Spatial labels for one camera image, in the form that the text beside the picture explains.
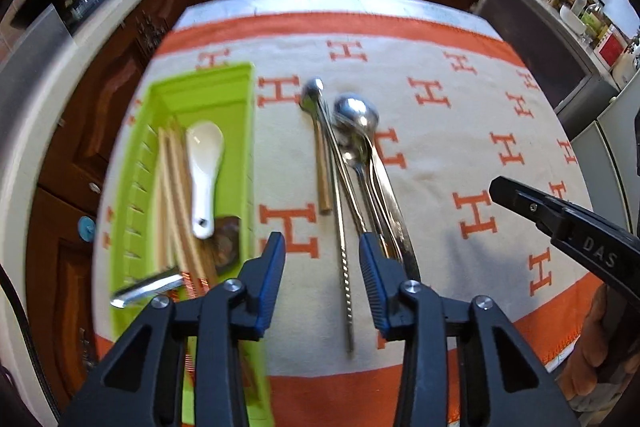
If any green plastic tray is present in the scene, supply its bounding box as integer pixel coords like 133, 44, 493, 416
102, 62, 276, 427

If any orange and white printed blanket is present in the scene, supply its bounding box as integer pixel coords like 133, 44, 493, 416
90, 0, 596, 425

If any wooden chopsticks bundle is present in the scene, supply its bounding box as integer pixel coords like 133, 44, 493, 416
167, 127, 211, 300

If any large steel soup spoon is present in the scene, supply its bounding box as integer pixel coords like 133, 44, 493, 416
110, 216, 244, 310

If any red and white box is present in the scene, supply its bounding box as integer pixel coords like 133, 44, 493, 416
595, 32, 628, 68

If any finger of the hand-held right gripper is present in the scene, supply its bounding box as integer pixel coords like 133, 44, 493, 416
488, 175, 576, 238

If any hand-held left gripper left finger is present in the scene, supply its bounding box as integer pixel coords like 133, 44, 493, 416
60, 231, 287, 427

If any white ceramic spoon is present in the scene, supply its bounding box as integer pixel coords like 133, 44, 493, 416
186, 121, 226, 240

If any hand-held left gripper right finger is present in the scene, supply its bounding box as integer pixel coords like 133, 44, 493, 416
358, 232, 581, 427

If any small spoon with wooden handle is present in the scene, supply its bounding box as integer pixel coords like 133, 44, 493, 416
299, 78, 334, 215

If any person's right hand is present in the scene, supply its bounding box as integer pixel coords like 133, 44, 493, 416
565, 289, 640, 413

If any brown wooden chopstick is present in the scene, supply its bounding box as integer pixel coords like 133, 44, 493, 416
167, 129, 253, 408
172, 129, 263, 413

